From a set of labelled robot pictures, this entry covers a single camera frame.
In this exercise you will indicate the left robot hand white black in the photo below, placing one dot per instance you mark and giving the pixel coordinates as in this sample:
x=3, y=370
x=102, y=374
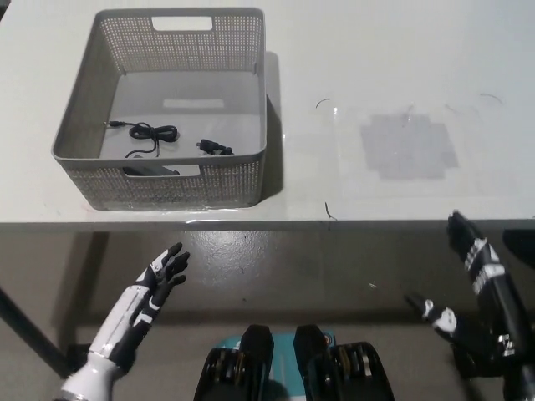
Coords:
x=125, y=321

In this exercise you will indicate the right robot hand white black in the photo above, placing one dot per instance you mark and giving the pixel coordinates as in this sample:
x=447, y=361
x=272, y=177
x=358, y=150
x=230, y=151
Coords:
x=501, y=309

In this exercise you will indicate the black table foot plate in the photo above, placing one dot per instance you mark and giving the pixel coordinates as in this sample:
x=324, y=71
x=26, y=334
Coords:
x=462, y=367
x=77, y=353

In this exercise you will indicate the black rounded object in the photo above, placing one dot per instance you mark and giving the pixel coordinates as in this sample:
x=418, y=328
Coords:
x=524, y=248

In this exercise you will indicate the black table leg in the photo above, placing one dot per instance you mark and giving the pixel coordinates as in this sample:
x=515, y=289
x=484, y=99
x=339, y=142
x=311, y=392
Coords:
x=29, y=334

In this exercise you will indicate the grey perforated plastic basket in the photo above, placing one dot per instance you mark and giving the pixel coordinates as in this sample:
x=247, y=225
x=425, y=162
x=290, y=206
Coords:
x=184, y=104

